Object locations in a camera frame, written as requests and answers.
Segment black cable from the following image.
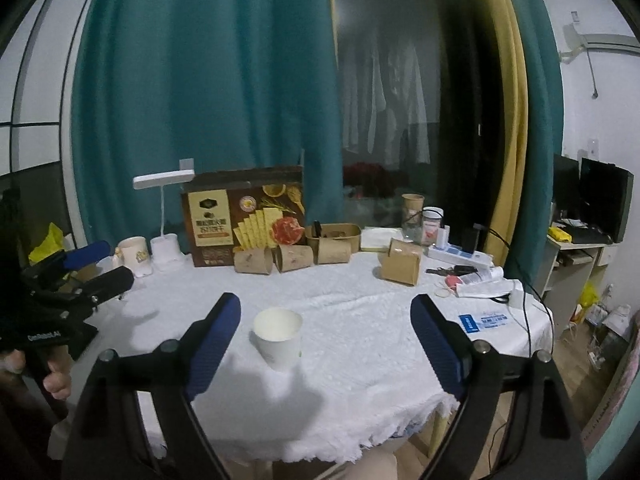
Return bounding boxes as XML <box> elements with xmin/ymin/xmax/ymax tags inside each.
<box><xmin>474</xmin><ymin>224</ymin><xmax>557</xmax><ymax>357</ymax></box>

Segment white plastic package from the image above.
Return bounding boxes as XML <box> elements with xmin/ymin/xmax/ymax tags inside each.
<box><xmin>454</xmin><ymin>279</ymin><xmax>524</xmax><ymax>300</ymax></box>

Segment brown paper bowl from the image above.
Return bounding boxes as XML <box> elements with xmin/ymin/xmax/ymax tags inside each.
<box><xmin>377</xmin><ymin>251</ymin><xmax>422</xmax><ymax>287</ymax></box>

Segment yellow curtain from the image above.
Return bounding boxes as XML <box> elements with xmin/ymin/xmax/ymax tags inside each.
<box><xmin>472</xmin><ymin>0</ymin><xmax>530</xmax><ymax>267</ymax></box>

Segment blue and white card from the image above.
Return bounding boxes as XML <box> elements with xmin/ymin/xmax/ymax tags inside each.
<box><xmin>457</xmin><ymin>312</ymin><xmax>511</xmax><ymax>334</ymax></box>

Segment white desk lamp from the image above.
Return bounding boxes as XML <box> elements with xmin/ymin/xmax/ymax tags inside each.
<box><xmin>133</xmin><ymin>169</ymin><xmax>196</xmax><ymax>265</ymax></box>

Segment hanging white clothes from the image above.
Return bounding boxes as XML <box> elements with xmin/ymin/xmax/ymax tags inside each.
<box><xmin>339</xmin><ymin>35</ymin><xmax>432</xmax><ymax>167</ymax></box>

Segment glass jar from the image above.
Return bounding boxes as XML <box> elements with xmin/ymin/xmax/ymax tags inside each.
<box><xmin>421</xmin><ymin>206</ymin><xmax>446</xmax><ymax>246</ymax></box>

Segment white printed mug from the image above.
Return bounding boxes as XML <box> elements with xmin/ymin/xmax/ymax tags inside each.
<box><xmin>117</xmin><ymin>236</ymin><xmax>154</xmax><ymax>277</ymax></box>

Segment white air conditioner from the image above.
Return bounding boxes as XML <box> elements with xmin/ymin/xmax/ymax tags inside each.
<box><xmin>562</xmin><ymin>24</ymin><xmax>640</xmax><ymax>57</ymax></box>

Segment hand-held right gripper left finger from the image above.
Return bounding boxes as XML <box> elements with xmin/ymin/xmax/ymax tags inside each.
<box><xmin>62</xmin><ymin>291</ymin><xmax>243</xmax><ymax>480</ymax></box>

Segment person's left hand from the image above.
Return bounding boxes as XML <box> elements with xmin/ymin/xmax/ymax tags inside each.
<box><xmin>0</xmin><ymin>347</ymin><xmax>72</xmax><ymax>402</ymax></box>

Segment wide teal curtain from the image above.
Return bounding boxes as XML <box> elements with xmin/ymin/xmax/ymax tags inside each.
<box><xmin>72</xmin><ymin>0</ymin><xmax>344</xmax><ymax>257</ymax></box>

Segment black monitor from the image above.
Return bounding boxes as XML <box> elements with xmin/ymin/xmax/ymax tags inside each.
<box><xmin>552</xmin><ymin>154</ymin><xmax>581</xmax><ymax>222</ymax></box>
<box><xmin>578</xmin><ymin>157</ymin><xmax>635</xmax><ymax>244</ymax></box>

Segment tall brown paper cup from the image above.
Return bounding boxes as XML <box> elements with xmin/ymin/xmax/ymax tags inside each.
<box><xmin>401</xmin><ymin>193</ymin><xmax>426</xmax><ymax>242</ymax></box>

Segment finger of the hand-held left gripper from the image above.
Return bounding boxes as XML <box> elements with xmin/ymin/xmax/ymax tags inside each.
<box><xmin>65</xmin><ymin>266</ymin><xmax>135</xmax><ymax>318</ymax></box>
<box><xmin>35</xmin><ymin>240</ymin><xmax>112</xmax><ymax>272</ymax></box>

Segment white power strip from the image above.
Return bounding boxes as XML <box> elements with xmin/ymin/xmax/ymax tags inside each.
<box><xmin>427</xmin><ymin>244</ymin><xmax>494</xmax><ymax>267</ymax></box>

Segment yellow plastic bag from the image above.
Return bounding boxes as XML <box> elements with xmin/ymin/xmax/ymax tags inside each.
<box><xmin>28</xmin><ymin>223</ymin><xmax>65</xmax><ymax>264</ymax></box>

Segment narrow teal curtain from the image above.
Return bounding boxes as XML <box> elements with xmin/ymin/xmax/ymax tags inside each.
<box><xmin>499</xmin><ymin>0</ymin><xmax>564</xmax><ymax>282</ymax></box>

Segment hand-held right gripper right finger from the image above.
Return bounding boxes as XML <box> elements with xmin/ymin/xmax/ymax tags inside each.
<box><xmin>410</xmin><ymin>293</ymin><xmax>588</xmax><ymax>480</ymax></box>

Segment brown cracker box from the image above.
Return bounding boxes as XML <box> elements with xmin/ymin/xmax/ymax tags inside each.
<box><xmin>181</xmin><ymin>165</ymin><xmax>306</xmax><ymax>268</ymax></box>

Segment white computer desk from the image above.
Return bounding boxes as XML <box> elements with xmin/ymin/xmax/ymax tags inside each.
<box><xmin>542</xmin><ymin>234</ymin><xmax>624</xmax><ymax>332</ymax></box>

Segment white tissue pack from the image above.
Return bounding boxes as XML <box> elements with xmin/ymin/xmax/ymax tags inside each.
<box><xmin>360</xmin><ymin>226</ymin><xmax>404</xmax><ymax>253</ymax></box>

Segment brown paper tray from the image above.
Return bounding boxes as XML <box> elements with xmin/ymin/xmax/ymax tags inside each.
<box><xmin>305</xmin><ymin>223</ymin><xmax>362</xmax><ymax>254</ymax></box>

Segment white tube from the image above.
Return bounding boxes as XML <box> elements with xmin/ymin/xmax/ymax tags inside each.
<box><xmin>452</xmin><ymin>265</ymin><xmax>505</xmax><ymax>286</ymax></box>

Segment white fringed tablecloth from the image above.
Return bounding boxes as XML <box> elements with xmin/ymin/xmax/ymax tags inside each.
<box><xmin>47</xmin><ymin>246</ymin><xmax>557</xmax><ymax>465</ymax></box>

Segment white paper cup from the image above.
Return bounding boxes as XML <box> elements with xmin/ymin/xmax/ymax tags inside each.
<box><xmin>251</xmin><ymin>308</ymin><xmax>304</xmax><ymax>372</ymax></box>

